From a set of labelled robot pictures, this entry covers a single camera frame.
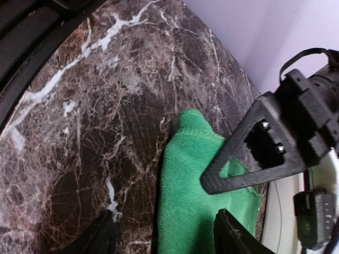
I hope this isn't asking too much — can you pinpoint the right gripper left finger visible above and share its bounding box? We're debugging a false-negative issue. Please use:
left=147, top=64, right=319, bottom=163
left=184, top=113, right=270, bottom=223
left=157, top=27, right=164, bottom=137
left=67, top=210, right=116, bottom=253

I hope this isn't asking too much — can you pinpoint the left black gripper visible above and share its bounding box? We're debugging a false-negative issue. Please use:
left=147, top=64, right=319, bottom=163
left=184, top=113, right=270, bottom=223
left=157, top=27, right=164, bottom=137
left=200, top=68, right=338, bottom=195

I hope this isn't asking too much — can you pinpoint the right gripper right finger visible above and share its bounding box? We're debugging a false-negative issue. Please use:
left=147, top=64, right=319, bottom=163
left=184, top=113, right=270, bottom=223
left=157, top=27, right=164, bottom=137
left=213, top=208, right=274, bottom=254

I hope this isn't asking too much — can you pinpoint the green microfiber towel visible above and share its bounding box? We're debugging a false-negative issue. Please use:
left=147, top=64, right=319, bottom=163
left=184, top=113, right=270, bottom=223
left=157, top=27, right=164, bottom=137
left=157, top=109, right=262, bottom=253

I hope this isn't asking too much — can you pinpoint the white plastic basin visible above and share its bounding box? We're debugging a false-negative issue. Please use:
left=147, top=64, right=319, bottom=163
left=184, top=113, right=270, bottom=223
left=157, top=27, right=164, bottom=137
left=261, top=149, right=338, bottom=253

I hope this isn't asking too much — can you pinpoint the left camera black cable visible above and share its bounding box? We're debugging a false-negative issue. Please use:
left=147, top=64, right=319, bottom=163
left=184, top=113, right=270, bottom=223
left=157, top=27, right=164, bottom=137
left=279, top=47, right=339, bottom=80

